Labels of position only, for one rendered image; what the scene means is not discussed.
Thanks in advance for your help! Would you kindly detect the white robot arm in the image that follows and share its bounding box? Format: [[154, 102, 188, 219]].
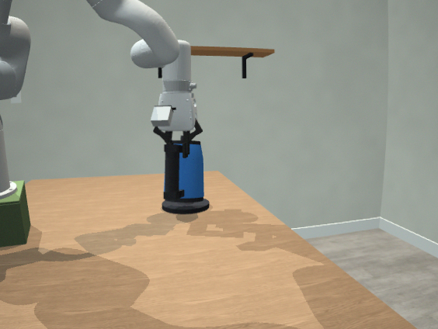
[[0, 0, 196, 199]]

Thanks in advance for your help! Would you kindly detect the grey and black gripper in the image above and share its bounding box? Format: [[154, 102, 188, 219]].
[[153, 91, 203, 158]]

